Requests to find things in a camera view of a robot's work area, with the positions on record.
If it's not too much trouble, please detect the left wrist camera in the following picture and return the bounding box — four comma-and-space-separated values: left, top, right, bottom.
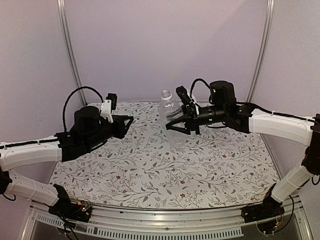
100, 93, 118, 124

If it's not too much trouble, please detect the right aluminium frame post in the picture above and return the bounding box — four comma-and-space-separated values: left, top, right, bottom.
246, 0, 275, 103

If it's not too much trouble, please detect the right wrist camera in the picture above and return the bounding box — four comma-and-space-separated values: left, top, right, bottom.
175, 86, 200, 115

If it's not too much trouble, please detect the aluminium frame post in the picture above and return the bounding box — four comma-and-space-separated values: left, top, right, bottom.
246, 0, 275, 103
56, 0, 87, 106

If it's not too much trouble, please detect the left aluminium frame post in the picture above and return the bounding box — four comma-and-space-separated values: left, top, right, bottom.
56, 0, 87, 106

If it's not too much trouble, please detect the aluminium front rail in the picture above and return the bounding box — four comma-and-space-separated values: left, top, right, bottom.
21, 195, 313, 240

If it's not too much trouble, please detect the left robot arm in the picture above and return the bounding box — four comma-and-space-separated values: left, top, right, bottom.
0, 106, 134, 217

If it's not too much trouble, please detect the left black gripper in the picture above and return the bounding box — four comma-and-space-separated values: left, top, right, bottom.
85, 114, 133, 150

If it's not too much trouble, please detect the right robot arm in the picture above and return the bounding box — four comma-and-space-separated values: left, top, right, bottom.
165, 80, 320, 218

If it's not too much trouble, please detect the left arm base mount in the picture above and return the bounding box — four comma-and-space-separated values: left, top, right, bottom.
48, 184, 92, 223

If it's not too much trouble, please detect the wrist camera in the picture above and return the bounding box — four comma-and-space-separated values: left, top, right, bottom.
175, 86, 200, 115
100, 93, 118, 124

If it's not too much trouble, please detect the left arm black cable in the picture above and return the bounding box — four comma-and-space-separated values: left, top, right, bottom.
61, 86, 105, 133

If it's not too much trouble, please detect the floral patterned table mat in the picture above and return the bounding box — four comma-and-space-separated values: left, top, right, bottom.
49, 102, 279, 209

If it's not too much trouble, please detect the clear plastic bottle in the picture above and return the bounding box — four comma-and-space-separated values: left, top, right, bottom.
159, 89, 185, 148

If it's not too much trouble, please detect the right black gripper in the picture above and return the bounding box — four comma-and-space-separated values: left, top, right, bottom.
166, 103, 227, 135

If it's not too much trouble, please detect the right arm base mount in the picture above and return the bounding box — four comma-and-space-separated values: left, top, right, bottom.
241, 193, 285, 223

